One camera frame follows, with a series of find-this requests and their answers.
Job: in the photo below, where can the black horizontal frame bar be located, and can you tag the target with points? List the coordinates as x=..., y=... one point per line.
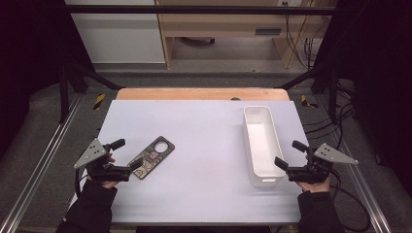
x=194, y=9

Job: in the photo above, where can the black frame strut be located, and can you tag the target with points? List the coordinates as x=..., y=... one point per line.
x=307, y=77
x=94, y=77

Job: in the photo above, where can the black object under desk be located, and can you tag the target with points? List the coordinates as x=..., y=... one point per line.
x=199, y=41

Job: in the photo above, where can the light wooden desk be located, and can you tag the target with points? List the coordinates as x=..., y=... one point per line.
x=220, y=22

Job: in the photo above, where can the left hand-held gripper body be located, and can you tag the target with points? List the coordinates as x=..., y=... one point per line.
x=92, y=155

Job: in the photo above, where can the person's left hand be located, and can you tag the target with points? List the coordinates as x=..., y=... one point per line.
x=110, y=184

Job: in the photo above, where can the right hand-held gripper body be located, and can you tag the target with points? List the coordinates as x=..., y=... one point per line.
x=311, y=173

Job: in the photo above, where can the white table cover board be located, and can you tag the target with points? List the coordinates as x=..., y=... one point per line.
x=200, y=181

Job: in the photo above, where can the white plastic bin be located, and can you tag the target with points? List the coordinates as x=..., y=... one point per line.
x=262, y=145

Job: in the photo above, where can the black curtain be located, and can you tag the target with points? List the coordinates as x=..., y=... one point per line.
x=29, y=64
x=382, y=81

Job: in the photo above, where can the person's right hand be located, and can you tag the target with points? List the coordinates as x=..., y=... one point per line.
x=319, y=187

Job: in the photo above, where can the white cabinet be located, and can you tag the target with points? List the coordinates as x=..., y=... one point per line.
x=120, y=39

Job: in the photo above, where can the aluminium rail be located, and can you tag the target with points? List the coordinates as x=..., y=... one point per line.
x=35, y=168
x=362, y=181

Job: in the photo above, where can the wooden table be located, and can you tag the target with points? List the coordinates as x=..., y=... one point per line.
x=194, y=93

